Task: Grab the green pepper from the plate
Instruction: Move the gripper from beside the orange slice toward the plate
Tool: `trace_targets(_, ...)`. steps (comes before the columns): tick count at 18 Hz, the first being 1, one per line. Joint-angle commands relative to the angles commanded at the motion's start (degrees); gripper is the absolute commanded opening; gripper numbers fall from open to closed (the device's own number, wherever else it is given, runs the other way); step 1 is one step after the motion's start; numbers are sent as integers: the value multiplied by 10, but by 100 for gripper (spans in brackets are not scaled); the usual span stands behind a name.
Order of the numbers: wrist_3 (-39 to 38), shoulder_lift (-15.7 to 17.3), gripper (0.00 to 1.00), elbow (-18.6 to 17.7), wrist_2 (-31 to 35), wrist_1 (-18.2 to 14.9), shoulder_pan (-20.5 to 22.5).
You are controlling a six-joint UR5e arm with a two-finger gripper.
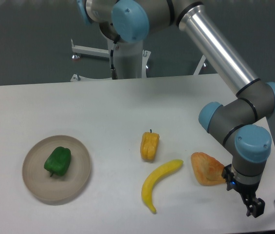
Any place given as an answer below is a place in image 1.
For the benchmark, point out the yellow bell pepper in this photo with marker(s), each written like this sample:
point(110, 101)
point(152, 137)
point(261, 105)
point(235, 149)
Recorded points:
point(149, 145)

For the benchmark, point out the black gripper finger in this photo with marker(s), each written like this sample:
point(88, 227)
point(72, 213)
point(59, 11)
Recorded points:
point(255, 206)

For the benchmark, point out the green bell pepper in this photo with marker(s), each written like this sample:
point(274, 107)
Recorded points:
point(58, 161)

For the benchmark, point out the white robot stand frame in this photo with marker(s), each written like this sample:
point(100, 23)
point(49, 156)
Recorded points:
point(126, 60)

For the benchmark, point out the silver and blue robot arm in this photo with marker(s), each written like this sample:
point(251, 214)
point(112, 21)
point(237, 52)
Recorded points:
point(127, 23)

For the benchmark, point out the golden pastry bread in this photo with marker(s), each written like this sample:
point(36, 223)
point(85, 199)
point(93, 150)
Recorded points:
point(207, 170)

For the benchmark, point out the yellow banana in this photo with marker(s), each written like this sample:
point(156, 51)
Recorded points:
point(156, 176)

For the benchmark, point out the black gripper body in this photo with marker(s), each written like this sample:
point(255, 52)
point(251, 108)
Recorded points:
point(244, 185)

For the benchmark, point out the beige round plate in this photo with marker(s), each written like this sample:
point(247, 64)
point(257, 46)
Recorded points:
point(56, 189)

